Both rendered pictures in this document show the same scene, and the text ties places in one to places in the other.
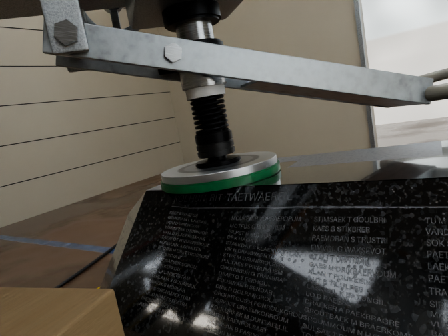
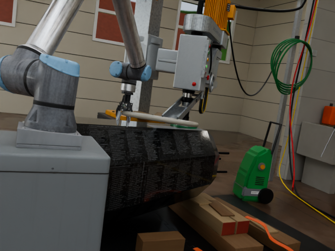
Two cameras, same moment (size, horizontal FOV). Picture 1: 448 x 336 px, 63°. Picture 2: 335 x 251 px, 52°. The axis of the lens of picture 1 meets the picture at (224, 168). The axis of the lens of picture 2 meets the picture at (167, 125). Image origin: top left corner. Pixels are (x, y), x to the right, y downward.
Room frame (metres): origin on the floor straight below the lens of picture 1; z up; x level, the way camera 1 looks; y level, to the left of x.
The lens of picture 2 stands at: (1.97, -2.44, 1.13)
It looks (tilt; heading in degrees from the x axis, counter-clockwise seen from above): 7 degrees down; 121
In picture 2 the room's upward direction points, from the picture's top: 8 degrees clockwise
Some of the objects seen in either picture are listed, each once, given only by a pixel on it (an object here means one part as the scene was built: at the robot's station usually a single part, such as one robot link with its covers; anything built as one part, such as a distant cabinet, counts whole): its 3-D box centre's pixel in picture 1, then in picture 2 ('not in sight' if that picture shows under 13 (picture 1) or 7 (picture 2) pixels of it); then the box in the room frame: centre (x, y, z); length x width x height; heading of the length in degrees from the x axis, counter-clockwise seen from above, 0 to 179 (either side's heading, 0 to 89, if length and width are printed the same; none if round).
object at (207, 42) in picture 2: not in sight; (205, 59); (0.79, -0.03, 1.35); 0.08 x 0.03 x 0.28; 104
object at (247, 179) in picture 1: (219, 168); (184, 124); (0.67, 0.01, 0.82); 0.22 x 0.22 x 0.04
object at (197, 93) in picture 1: (205, 87); not in sight; (0.67, 0.01, 0.97); 0.07 x 0.07 x 0.04
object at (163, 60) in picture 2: not in sight; (162, 60); (0.11, 0.43, 1.34); 0.74 x 0.34 x 0.25; 30
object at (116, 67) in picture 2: not in sight; (121, 70); (0.69, -0.89, 1.17); 0.12 x 0.12 x 0.09; 7
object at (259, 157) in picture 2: not in sight; (256, 160); (0.96, 1.24, 0.43); 0.35 x 0.35 x 0.87; 45
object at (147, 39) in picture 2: not in sight; (142, 57); (-0.06, 0.33, 1.36); 0.35 x 0.35 x 0.41
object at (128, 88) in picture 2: not in sight; (128, 88); (0.67, -0.78, 1.07); 0.10 x 0.09 x 0.05; 45
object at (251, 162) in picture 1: (219, 166); not in sight; (0.67, 0.01, 0.82); 0.21 x 0.21 x 0.01
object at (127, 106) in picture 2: not in sight; (126, 101); (0.68, -0.79, 0.99); 0.09 x 0.08 x 0.12; 135
